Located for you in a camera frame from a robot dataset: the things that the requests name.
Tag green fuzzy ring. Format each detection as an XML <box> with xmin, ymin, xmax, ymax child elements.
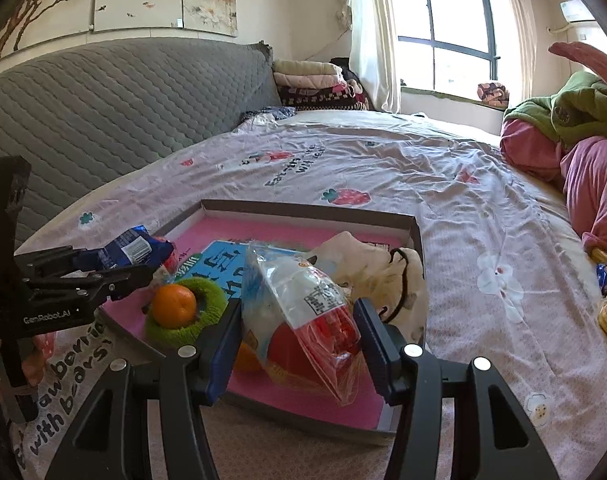
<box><xmin>143</xmin><ymin>276</ymin><xmax>230</xmax><ymax>351</ymax></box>

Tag blue snack packet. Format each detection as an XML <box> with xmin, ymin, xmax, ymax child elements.
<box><xmin>72</xmin><ymin>226</ymin><xmax>174</xmax><ymax>271</ymax></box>

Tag orange mandarin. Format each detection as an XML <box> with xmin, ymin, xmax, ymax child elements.
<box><xmin>150</xmin><ymin>284</ymin><xmax>197</xmax><ymax>330</ymax></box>
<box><xmin>233</xmin><ymin>341</ymin><xmax>264</xmax><ymax>374</ymax></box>

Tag red blue toy egg packet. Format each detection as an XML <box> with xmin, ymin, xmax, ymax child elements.
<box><xmin>241</xmin><ymin>242</ymin><xmax>361</xmax><ymax>406</ymax></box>

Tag red white toy egg packet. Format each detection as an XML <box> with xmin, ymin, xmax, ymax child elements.
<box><xmin>162</xmin><ymin>249</ymin><xmax>179</xmax><ymax>280</ymax></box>

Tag person's left hand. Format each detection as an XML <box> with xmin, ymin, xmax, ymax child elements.
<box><xmin>0</xmin><ymin>336</ymin><xmax>48</xmax><ymax>403</ymax></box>

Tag dark cardboard box tray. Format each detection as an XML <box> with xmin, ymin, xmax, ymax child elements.
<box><xmin>100</xmin><ymin>198</ymin><xmax>427</xmax><ymax>447</ymax></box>

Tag pink strawberry bedsheet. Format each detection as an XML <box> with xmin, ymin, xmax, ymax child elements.
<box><xmin>25</xmin><ymin>112</ymin><xmax>607</xmax><ymax>479</ymax></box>

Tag grey quilted headboard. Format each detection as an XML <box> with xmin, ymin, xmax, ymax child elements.
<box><xmin>0</xmin><ymin>37</ymin><xmax>281</xmax><ymax>243</ymax></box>

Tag dark cloth by headboard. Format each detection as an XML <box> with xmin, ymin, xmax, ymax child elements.
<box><xmin>240</xmin><ymin>106</ymin><xmax>297</xmax><ymax>122</ymax></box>

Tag stack of folded blankets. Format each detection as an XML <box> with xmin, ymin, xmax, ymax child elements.
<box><xmin>272</xmin><ymin>58</ymin><xmax>373</xmax><ymax>110</ymax></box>

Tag pink duvet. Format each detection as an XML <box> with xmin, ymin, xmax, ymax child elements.
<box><xmin>500</xmin><ymin>118</ymin><xmax>607</xmax><ymax>252</ymax></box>

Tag patterned bag on sill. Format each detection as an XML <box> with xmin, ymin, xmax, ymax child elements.
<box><xmin>477</xmin><ymin>81</ymin><xmax>509</xmax><ymax>110</ymax></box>

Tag left white curtain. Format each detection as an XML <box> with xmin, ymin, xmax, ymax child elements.
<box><xmin>339</xmin><ymin>0</ymin><xmax>401</xmax><ymax>113</ymax></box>

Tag white curtain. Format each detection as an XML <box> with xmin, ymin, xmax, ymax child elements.
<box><xmin>339</xmin><ymin>0</ymin><xmax>401</xmax><ymax>113</ymax></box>
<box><xmin>509</xmin><ymin>0</ymin><xmax>538</xmax><ymax>100</ymax></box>

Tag green blanket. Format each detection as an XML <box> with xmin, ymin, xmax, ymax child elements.
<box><xmin>504</xmin><ymin>72</ymin><xmax>607</xmax><ymax>148</ymax></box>

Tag pink pillow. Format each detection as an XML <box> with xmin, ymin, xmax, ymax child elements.
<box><xmin>549</xmin><ymin>41</ymin><xmax>607</xmax><ymax>82</ymax></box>

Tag right white curtain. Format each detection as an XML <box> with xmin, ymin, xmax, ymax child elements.
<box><xmin>509</xmin><ymin>0</ymin><xmax>538</xmax><ymax>100</ymax></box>

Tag air conditioner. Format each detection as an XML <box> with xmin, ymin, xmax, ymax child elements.
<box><xmin>559</xmin><ymin>0</ymin><xmax>594</xmax><ymax>24</ymax></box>

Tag window with dark frame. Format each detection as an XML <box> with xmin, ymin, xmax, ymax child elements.
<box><xmin>392</xmin><ymin>0</ymin><xmax>499</xmax><ymax>100</ymax></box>

